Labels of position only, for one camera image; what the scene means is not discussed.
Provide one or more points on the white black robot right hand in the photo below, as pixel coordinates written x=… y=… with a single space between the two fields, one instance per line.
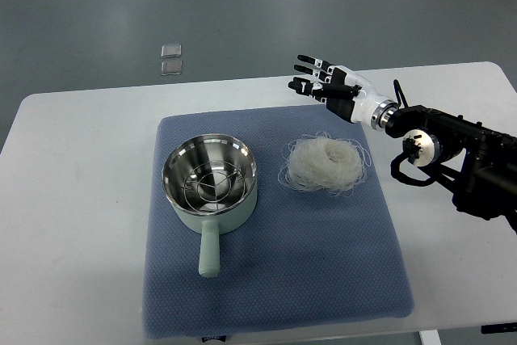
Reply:
x=344 y=92

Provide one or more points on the white vermicelli noodle nest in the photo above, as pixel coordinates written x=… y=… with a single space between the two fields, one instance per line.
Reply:
x=320 y=162

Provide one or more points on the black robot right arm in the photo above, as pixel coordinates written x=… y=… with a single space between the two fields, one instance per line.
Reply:
x=476 y=164

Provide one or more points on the mint green steel pot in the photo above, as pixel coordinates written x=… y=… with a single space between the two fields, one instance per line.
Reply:
x=212 y=147

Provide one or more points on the blue textured cloth mat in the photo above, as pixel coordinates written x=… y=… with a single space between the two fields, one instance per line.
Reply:
x=302 y=259

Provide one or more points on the upper clear floor plate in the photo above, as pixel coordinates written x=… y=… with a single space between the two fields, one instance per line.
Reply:
x=171 y=50

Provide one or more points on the white table leg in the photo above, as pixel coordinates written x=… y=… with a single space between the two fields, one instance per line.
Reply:
x=429 y=337

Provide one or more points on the round wire steaming rack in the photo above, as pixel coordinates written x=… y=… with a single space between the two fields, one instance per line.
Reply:
x=214 y=187

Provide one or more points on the black bracket under table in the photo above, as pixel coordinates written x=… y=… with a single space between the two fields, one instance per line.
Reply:
x=501 y=328

